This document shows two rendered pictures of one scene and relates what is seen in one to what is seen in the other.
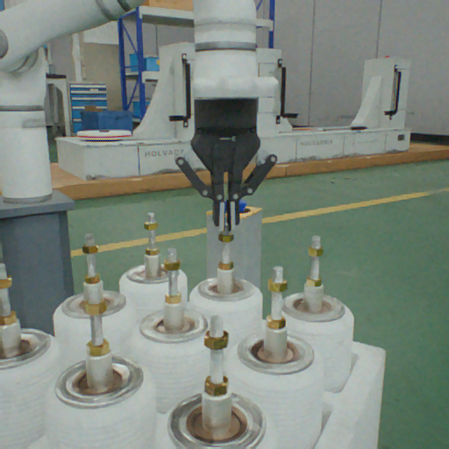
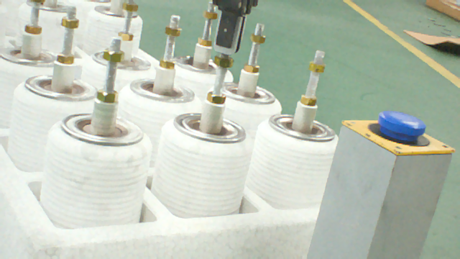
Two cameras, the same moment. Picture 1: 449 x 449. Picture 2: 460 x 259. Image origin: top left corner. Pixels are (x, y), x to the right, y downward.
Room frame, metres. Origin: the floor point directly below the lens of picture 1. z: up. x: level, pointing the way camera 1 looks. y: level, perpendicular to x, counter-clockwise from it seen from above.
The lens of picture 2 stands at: (0.88, -0.59, 0.47)
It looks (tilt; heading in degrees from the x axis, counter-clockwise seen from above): 18 degrees down; 116
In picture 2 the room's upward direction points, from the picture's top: 12 degrees clockwise
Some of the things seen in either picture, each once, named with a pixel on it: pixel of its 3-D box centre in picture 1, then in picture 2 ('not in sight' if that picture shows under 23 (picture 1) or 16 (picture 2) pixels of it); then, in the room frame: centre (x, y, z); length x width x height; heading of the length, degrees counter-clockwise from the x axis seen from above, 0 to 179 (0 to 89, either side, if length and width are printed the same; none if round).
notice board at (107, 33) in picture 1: (101, 29); not in sight; (6.73, 1.62, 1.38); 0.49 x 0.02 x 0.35; 122
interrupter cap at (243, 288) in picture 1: (225, 289); (210, 129); (0.57, 0.00, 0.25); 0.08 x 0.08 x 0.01
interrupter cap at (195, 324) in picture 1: (174, 325); (162, 91); (0.47, 0.05, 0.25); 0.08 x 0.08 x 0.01
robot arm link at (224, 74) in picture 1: (228, 70); not in sight; (0.55, -0.01, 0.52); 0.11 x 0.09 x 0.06; 10
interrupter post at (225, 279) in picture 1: (225, 280); (212, 116); (0.57, 0.00, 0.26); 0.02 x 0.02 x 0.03
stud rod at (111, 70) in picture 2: (314, 267); (110, 77); (0.52, -0.11, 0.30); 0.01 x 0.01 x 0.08; 23
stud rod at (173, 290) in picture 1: (173, 282); (169, 48); (0.47, 0.05, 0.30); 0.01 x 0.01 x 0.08; 27
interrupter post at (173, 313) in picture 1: (174, 315); (164, 80); (0.47, 0.05, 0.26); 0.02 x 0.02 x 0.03
